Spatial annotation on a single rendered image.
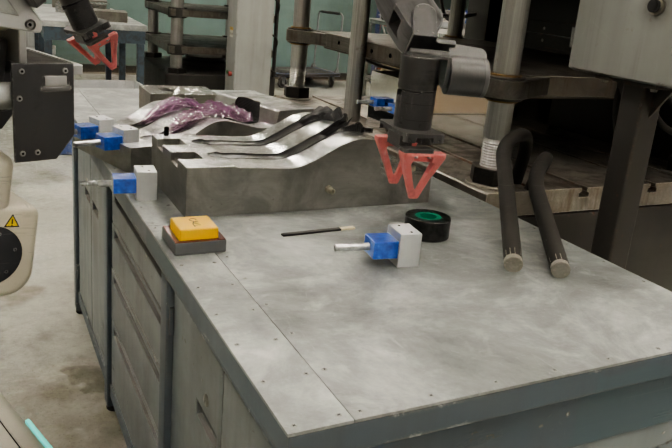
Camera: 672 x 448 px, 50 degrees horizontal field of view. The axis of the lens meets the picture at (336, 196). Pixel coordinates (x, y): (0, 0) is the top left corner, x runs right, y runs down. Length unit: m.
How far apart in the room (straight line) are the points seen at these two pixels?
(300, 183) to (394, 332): 0.48
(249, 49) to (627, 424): 5.04
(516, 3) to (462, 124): 0.59
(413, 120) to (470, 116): 1.13
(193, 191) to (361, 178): 0.33
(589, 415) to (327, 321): 0.35
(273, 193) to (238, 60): 4.52
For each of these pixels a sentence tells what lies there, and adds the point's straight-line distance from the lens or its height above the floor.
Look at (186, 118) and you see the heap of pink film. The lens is 1.63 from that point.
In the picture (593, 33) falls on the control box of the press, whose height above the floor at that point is 1.15.
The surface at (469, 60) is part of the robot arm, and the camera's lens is 1.07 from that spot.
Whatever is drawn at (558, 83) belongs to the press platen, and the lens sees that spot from 1.86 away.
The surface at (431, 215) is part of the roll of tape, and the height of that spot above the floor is 0.83.
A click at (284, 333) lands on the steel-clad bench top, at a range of 0.89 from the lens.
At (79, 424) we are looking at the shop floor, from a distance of 2.17.
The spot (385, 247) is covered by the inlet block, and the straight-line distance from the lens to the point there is 1.10.
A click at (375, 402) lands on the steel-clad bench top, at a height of 0.80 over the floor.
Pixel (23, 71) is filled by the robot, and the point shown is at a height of 1.03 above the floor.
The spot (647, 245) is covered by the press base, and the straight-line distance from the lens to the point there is 2.10.
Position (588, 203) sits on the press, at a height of 0.74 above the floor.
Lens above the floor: 1.21
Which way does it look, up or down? 16 degrees down
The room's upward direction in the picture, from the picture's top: 5 degrees clockwise
